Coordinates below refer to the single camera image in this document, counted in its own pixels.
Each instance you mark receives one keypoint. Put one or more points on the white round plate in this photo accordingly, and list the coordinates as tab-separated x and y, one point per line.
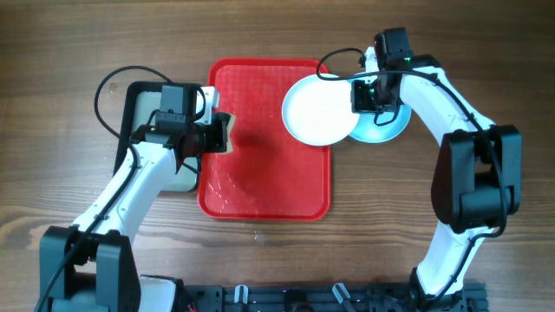
317	110

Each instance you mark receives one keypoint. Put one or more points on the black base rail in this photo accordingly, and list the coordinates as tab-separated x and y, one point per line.
377	297

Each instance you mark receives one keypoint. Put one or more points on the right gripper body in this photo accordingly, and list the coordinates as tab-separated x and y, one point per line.
368	98

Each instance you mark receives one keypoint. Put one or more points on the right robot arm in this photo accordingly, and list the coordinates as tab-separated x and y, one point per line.
477	177

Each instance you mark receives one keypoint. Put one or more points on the red plastic tray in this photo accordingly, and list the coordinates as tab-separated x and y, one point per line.
268	175

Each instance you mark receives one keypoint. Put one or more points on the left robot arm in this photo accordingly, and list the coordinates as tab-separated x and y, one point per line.
89	266

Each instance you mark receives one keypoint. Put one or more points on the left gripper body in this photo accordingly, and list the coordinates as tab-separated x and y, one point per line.
208	138

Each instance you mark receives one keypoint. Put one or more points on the green yellow sponge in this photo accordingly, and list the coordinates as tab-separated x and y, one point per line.
230	121

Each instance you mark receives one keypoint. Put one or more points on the teal plate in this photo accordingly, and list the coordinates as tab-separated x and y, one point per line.
374	129

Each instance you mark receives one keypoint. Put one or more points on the black tray with water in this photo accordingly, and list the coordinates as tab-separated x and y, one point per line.
141	99

